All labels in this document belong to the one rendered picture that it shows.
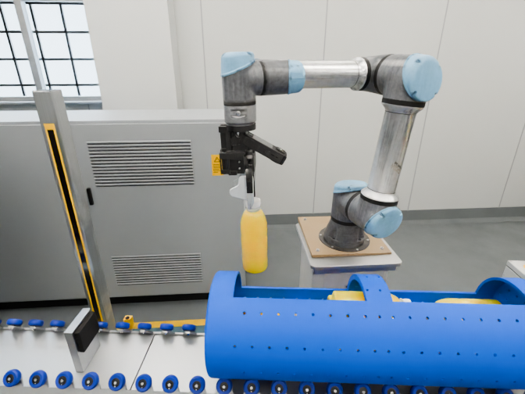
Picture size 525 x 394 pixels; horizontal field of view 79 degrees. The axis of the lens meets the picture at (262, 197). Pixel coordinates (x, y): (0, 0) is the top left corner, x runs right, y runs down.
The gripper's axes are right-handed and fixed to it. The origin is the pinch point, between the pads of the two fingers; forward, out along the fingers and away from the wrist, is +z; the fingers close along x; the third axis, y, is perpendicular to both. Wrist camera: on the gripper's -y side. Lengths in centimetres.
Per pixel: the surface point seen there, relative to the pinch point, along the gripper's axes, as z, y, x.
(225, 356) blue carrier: 32.5, 6.5, 19.8
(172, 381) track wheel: 47, 23, 16
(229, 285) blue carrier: 21.2, 6.5, 7.5
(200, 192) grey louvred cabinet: 49, 48, -126
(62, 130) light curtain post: -14, 64, -25
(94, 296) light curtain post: 52, 68, -23
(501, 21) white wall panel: -62, -222, -287
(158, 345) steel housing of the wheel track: 51, 33, 1
